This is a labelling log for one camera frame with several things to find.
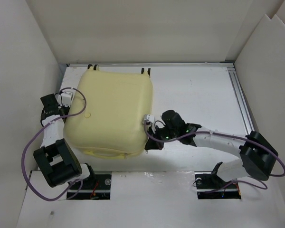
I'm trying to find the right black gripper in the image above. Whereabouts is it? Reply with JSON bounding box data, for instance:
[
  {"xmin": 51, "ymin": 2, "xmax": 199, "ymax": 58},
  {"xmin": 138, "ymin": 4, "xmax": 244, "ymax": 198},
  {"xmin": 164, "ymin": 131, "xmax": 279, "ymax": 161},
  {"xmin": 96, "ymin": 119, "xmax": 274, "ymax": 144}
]
[{"xmin": 144, "ymin": 122, "xmax": 178, "ymax": 149}]

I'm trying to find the yellow suitcase black lining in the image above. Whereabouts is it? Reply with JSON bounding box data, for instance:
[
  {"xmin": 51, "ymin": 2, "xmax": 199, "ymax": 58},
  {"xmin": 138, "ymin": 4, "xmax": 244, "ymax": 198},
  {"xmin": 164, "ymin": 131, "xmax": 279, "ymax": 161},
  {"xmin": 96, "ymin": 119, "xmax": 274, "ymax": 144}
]
[{"xmin": 64, "ymin": 66, "xmax": 153, "ymax": 159}]

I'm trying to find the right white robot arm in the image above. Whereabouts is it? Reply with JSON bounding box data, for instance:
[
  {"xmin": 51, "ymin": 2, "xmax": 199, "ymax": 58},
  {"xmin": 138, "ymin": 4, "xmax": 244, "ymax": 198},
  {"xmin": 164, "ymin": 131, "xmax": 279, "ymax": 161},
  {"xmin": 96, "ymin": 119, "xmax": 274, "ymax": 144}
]
[{"xmin": 142, "ymin": 110, "xmax": 278, "ymax": 187}]

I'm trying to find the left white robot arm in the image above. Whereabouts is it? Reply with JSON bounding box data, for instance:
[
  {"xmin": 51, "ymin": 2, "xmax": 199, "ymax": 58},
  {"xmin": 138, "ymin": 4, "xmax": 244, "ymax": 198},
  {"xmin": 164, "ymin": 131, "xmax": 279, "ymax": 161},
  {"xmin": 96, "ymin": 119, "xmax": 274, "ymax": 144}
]
[{"xmin": 33, "ymin": 94, "xmax": 97, "ymax": 189}]

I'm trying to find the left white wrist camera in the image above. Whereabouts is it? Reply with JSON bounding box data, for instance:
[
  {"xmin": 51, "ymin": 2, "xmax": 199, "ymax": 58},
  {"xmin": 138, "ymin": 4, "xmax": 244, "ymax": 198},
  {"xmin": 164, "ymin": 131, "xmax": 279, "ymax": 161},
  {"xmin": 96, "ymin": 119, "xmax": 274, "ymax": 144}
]
[{"xmin": 60, "ymin": 91, "xmax": 73, "ymax": 107}]

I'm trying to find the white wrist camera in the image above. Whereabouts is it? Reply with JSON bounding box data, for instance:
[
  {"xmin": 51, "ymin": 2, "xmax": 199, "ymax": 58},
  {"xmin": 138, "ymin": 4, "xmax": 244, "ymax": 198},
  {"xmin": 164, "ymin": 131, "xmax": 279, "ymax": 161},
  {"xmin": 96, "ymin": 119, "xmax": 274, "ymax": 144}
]
[
  {"xmin": 60, "ymin": 91, "xmax": 73, "ymax": 107},
  {"xmin": 142, "ymin": 114, "xmax": 155, "ymax": 125}
]

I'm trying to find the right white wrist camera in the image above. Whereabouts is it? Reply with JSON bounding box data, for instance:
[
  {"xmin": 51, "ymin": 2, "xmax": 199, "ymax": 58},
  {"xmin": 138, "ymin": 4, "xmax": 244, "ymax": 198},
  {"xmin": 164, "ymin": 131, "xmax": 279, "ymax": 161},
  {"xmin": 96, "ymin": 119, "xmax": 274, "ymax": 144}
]
[{"xmin": 142, "ymin": 114, "xmax": 155, "ymax": 125}]

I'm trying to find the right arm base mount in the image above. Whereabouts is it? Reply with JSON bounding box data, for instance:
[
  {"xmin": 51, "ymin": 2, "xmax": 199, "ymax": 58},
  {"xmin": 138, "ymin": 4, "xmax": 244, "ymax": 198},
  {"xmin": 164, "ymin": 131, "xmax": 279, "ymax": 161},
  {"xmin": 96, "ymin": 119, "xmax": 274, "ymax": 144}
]
[{"xmin": 192, "ymin": 162, "xmax": 241, "ymax": 200}]

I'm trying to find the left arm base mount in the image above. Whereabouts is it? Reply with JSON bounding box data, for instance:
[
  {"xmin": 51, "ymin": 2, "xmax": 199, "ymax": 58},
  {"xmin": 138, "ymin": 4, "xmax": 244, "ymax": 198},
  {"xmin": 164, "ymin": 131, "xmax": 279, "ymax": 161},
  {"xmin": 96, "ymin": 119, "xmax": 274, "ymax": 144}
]
[{"xmin": 66, "ymin": 171, "xmax": 112, "ymax": 200}]

